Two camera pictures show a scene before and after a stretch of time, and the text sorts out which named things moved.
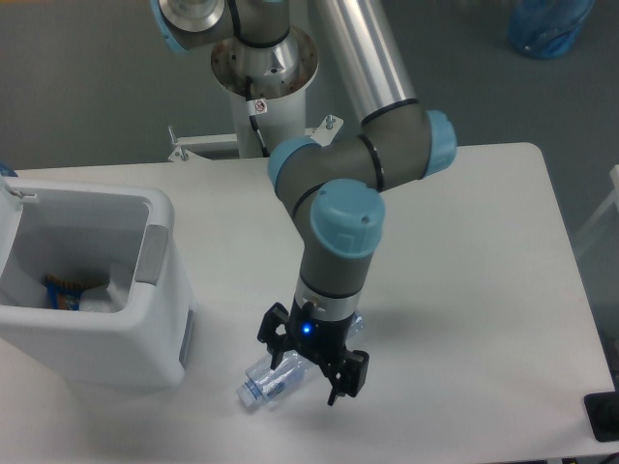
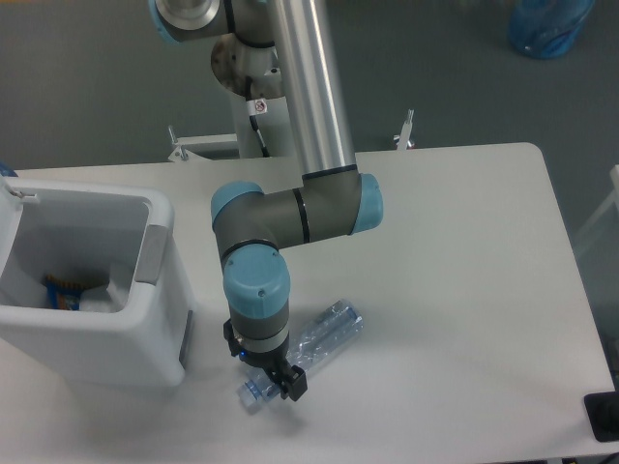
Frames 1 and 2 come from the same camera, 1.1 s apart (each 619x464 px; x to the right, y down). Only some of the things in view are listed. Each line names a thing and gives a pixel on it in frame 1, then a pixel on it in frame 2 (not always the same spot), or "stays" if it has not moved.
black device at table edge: x=603 y=410 stays
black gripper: x=322 y=338 → x=275 y=361
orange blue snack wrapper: x=64 y=295 stays
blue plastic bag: x=546 y=28 stays
